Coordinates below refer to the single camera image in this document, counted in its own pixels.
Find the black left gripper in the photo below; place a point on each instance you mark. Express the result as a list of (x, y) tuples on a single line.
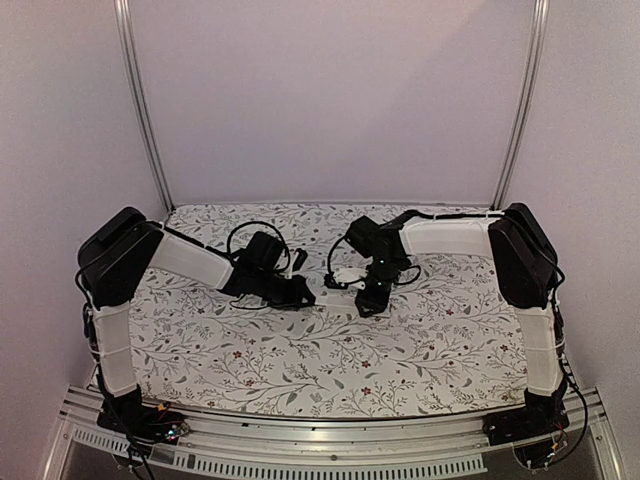
[(300, 290)]

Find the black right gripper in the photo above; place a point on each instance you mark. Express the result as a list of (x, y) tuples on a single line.
[(375, 298)]

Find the white remote control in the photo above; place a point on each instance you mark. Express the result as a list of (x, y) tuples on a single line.
[(336, 300)]

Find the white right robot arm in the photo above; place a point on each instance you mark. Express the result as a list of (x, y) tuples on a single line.
[(524, 261)]

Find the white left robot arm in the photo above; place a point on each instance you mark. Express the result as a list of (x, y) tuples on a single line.
[(117, 262)]

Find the floral patterned table mat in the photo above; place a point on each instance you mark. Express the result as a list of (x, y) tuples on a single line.
[(170, 310)]

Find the front aluminium rail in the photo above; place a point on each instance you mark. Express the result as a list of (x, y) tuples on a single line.
[(228, 445)]

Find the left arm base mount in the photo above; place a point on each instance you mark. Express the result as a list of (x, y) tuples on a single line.
[(128, 415)]

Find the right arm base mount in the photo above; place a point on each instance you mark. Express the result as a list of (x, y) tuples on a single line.
[(540, 416)]

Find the left aluminium frame post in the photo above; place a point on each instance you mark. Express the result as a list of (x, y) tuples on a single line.
[(125, 29)]

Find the aluminium frame post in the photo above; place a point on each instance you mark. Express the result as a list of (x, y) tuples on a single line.
[(525, 99), (125, 29)]

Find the right aluminium frame post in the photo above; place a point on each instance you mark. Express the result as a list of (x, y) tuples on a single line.
[(525, 99)]

